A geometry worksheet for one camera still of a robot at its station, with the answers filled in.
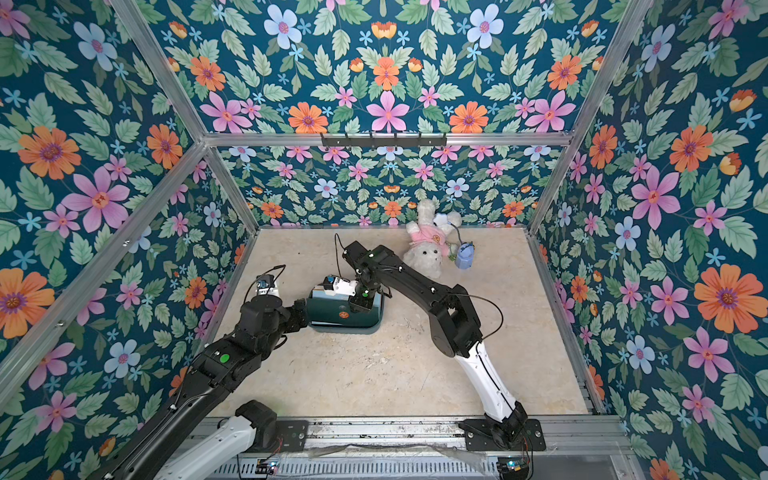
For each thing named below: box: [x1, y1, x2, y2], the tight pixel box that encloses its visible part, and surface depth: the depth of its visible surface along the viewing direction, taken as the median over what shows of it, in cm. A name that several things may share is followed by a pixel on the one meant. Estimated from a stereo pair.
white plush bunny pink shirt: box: [403, 199, 462, 279], surface depth 109 cm
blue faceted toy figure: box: [456, 242, 475, 269], surface depth 106 cm
